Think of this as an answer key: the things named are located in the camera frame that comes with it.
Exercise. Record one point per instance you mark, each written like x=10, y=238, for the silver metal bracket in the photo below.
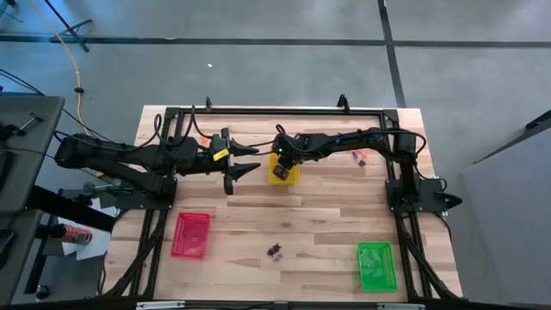
x=159, y=305
x=400, y=306

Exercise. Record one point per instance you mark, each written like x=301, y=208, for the orange black spray can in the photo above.
x=77, y=235

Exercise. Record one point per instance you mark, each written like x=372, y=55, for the black tripod legs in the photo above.
x=71, y=30

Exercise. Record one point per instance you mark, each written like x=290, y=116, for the yellow plastic basket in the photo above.
x=295, y=176

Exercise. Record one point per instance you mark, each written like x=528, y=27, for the grey cabinet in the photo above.
x=508, y=224

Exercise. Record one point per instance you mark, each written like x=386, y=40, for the red plastic basket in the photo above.
x=191, y=234

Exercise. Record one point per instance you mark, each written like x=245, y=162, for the white paper sheets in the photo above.
x=97, y=245

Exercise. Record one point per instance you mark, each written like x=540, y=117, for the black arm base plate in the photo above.
x=146, y=203
x=428, y=189

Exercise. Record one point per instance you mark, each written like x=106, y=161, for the black round cap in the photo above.
x=42, y=293

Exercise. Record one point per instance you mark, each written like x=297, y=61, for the black front crossbar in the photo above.
x=237, y=307

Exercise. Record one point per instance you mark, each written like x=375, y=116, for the black frame bracket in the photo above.
x=208, y=103
x=343, y=104

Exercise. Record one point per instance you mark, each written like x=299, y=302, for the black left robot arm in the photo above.
x=107, y=153

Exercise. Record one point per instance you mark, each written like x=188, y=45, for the black aluminium table frame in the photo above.
x=280, y=111

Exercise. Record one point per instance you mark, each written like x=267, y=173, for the grey side table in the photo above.
x=34, y=172

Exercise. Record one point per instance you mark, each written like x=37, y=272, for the black table leg beam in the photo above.
x=64, y=206

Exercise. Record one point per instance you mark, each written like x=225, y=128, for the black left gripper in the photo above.
x=202, y=161

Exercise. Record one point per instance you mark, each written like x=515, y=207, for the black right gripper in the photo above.
x=289, y=158

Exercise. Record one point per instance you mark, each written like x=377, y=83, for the black toy spider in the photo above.
x=270, y=252
x=362, y=163
x=276, y=247

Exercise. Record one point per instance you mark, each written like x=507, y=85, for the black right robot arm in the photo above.
x=353, y=138

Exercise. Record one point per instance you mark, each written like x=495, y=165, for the yellow label tag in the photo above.
x=221, y=155

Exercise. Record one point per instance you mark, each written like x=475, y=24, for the green plastic basket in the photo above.
x=376, y=267

